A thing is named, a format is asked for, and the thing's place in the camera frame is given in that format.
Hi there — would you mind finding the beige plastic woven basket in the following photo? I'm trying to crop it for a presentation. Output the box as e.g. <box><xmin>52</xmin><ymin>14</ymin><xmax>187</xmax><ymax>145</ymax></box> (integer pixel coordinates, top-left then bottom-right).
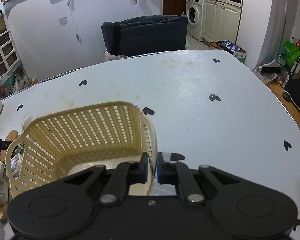
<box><xmin>5</xmin><ymin>101</ymin><xmax>158</xmax><ymax>197</ymax></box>

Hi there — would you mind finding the white drawer shelf unit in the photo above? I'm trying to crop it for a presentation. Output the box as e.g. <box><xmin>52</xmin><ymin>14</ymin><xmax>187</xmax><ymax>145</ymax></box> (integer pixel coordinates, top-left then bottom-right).
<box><xmin>0</xmin><ymin>30</ymin><xmax>20</xmax><ymax>78</ymax></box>

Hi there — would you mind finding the dark blue chair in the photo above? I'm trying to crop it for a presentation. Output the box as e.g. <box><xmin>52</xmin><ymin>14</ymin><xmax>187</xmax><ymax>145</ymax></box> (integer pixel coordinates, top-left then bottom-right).
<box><xmin>101</xmin><ymin>15</ymin><xmax>188</xmax><ymax>57</ymax></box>

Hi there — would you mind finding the white kitchen cabinet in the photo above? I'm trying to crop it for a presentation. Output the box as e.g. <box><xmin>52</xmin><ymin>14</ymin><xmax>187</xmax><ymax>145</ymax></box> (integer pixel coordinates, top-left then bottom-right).
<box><xmin>202</xmin><ymin>0</ymin><xmax>241</xmax><ymax>43</ymax></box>

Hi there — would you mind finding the green bag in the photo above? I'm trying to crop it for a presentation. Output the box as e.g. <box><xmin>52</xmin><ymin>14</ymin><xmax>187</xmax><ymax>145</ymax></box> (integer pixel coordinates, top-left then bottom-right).
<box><xmin>280</xmin><ymin>40</ymin><xmax>300</xmax><ymax>68</ymax></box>

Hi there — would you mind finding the white washing machine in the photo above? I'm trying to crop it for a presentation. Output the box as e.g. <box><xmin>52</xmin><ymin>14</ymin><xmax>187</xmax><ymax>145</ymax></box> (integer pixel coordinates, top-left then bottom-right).
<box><xmin>186</xmin><ymin>0</ymin><xmax>204</xmax><ymax>41</ymax></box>

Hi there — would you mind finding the white wall switch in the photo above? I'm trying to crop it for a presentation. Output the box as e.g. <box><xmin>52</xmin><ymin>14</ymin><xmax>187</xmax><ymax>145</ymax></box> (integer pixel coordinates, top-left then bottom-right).
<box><xmin>59</xmin><ymin>17</ymin><xmax>68</xmax><ymax>26</ymax></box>

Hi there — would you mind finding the round wooden coaster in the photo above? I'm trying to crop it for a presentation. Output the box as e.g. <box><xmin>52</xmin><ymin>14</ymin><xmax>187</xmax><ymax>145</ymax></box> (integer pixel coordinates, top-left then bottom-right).
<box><xmin>0</xmin><ymin>129</ymin><xmax>19</xmax><ymax>164</ymax></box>

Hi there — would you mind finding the cardboard box with items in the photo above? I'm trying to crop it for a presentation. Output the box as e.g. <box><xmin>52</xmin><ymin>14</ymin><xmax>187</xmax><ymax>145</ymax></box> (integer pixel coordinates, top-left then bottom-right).
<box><xmin>210</xmin><ymin>40</ymin><xmax>247</xmax><ymax>64</ymax></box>

